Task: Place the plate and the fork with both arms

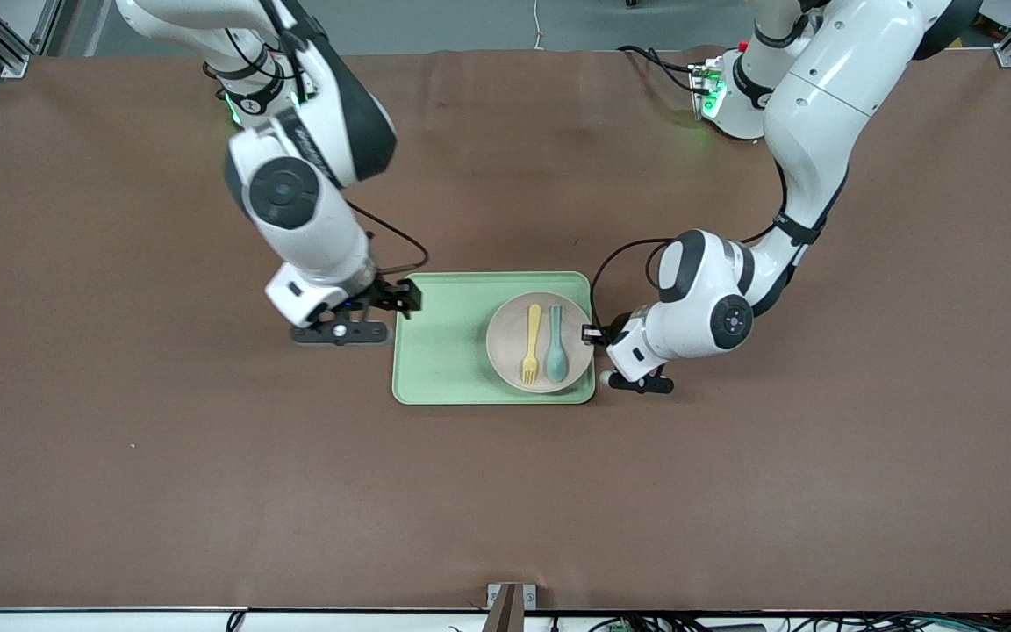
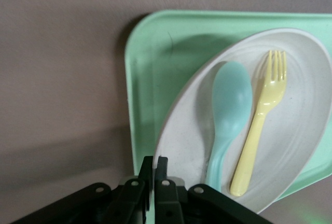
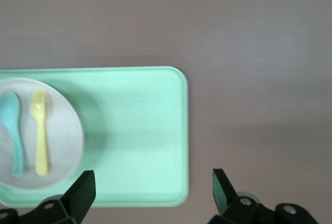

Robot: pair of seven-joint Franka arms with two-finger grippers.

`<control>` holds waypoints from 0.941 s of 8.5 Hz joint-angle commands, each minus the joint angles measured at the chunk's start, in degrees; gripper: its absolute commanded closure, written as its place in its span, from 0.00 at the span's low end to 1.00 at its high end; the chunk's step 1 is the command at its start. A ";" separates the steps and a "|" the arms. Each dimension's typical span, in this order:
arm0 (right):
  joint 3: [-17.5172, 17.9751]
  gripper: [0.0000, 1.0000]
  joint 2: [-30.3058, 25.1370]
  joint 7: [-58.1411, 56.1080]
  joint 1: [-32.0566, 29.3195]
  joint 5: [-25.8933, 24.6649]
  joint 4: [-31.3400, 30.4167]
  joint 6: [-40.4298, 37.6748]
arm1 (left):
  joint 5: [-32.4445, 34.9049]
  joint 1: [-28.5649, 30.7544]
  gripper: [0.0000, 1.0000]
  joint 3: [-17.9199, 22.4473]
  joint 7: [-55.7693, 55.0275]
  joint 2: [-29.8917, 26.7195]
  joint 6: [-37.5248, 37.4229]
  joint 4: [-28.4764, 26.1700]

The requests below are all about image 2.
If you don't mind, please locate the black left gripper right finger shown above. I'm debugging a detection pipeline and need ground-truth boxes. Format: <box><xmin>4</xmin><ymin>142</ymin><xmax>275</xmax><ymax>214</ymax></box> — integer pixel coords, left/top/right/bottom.
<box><xmin>155</xmin><ymin>156</ymin><xmax>271</xmax><ymax>224</ymax></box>

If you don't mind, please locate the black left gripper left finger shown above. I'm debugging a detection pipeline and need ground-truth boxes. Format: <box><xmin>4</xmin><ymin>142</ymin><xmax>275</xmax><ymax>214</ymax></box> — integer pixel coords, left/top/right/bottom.
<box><xmin>10</xmin><ymin>156</ymin><xmax>155</xmax><ymax>224</ymax></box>

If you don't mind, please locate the yellow plastic fork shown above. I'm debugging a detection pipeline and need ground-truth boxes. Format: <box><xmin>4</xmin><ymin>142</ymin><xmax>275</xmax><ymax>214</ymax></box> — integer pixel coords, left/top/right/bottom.
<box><xmin>229</xmin><ymin>50</ymin><xmax>288</xmax><ymax>197</ymax></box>

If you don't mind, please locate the light blue plastic spoon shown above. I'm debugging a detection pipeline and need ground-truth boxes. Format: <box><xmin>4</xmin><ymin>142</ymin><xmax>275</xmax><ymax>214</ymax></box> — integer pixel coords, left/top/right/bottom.
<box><xmin>206</xmin><ymin>61</ymin><xmax>254</xmax><ymax>192</ymax></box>

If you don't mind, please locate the beige round plate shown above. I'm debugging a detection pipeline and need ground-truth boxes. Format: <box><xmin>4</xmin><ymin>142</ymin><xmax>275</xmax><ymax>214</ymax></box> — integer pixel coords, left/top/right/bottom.
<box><xmin>154</xmin><ymin>27</ymin><xmax>332</xmax><ymax>215</ymax></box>

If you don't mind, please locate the light green plastic tray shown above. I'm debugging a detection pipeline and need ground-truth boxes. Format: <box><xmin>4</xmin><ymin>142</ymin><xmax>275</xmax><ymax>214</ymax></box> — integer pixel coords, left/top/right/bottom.
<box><xmin>123</xmin><ymin>10</ymin><xmax>332</xmax><ymax>199</ymax></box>

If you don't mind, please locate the brown table cover mat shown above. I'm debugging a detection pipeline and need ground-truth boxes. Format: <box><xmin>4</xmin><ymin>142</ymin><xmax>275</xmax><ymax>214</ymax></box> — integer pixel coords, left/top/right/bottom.
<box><xmin>0</xmin><ymin>0</ymin><xmax>332</xmax><ymax>224</ymax></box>

